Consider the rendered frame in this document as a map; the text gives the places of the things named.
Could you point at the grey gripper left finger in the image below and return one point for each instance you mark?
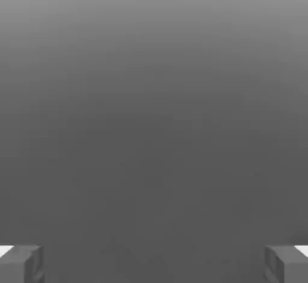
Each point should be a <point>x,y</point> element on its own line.
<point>19,266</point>

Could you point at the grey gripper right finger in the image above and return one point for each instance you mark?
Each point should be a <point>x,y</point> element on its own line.
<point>288,267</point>

